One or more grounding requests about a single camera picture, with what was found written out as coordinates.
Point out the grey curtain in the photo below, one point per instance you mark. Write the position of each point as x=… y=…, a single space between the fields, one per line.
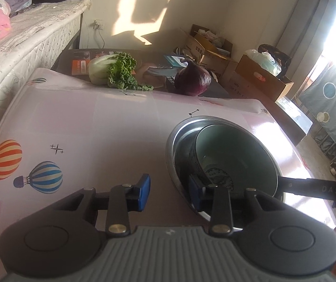
x=309 y=20

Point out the white quilted mattress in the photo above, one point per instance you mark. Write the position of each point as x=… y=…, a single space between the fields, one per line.
x=33 y=41

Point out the long brown cardboard box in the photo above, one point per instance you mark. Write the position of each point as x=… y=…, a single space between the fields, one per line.
x=262 y=79

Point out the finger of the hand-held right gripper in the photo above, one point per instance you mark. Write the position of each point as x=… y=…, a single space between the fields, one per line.
x=297 y=185

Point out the white box appliance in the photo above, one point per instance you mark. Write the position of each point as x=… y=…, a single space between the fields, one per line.
x=291 y=108

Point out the black plastic bag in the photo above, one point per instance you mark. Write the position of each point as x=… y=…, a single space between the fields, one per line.
x=282 y=58

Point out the plain cardboard box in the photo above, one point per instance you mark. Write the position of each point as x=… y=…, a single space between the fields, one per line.
x=238 y=85

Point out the pale plastic bag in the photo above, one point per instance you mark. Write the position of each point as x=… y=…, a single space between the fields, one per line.
x=266 y=61

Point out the lilac garment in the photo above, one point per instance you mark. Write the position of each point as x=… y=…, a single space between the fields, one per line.
x=18 y=1

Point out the dark low table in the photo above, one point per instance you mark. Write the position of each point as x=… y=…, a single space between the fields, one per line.
x=65 y=61

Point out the teal ceramic bowl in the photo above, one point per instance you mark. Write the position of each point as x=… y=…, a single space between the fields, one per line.
x=238 y=152

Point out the green leafy cabbage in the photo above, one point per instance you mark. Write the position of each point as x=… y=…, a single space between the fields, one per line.
x=103 y=67

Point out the blue booklet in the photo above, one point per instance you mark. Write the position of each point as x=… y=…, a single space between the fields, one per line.
x=174 y=60

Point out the blue cloth with circles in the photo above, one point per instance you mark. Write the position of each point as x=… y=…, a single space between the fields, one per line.
x=332 y=108

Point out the open printed cardboard box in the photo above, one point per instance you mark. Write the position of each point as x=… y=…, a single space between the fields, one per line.
x=198 y=48

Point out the large steel bowl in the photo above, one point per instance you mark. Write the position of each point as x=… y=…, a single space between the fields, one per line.
x=169 y=152

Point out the orange packet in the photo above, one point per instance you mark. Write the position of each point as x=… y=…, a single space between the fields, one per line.
x=80 y=67

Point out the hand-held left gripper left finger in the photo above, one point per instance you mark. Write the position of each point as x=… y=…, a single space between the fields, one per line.
x=144 y=192

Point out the white wall socket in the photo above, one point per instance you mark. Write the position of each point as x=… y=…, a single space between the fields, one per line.
x=99 y=24

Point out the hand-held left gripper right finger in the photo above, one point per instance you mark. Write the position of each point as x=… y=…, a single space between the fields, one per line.
x=196 y=195

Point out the printed magazine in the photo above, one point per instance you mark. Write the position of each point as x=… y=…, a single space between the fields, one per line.
x=156 y=70

